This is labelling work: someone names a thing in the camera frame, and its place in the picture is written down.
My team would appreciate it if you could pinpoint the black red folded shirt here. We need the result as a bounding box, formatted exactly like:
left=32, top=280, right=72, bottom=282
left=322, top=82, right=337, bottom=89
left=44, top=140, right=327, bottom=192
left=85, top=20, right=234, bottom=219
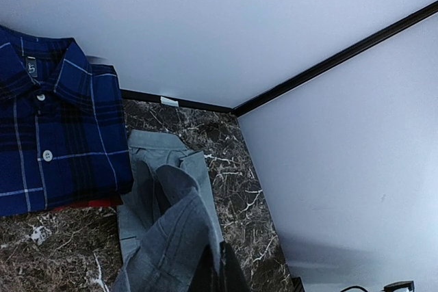
left=53, top=195, right=123, bottom=211

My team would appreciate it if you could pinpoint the blue plaid folded shirt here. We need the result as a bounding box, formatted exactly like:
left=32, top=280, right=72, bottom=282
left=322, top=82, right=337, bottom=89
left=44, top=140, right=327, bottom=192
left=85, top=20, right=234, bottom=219
left=1, top=27, right=133, bottom=216

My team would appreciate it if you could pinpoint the right black frame post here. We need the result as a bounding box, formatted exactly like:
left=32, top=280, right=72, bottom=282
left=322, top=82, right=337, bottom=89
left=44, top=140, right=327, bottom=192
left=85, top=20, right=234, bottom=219
left=231, top=0, right=438, bottom=118

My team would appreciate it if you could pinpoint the grey long sleeve shirt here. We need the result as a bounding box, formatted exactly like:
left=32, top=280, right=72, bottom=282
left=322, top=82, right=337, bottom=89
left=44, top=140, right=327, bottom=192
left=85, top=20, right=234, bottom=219
left=112, top=130, right=224, bottom=291

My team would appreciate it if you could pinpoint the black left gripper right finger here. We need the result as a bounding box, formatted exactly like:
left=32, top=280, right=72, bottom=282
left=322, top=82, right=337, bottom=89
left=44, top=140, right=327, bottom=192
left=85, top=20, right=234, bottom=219
left=219, top=242, right=249, bottom=292

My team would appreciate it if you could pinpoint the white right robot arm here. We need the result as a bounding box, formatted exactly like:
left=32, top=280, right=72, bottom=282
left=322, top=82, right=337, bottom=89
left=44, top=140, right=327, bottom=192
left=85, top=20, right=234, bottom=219
left=292, top=277, right=415, bottom=292

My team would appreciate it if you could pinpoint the white tape strip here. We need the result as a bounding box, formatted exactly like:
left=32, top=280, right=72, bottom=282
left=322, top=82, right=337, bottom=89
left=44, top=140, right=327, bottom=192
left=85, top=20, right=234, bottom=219
left=160, top=96, right=179, bottom=107

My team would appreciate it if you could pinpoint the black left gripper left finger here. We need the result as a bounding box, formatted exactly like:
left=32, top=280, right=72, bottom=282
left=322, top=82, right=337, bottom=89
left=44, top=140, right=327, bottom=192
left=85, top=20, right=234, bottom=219
left=188, top=245, right=220, bottom=292

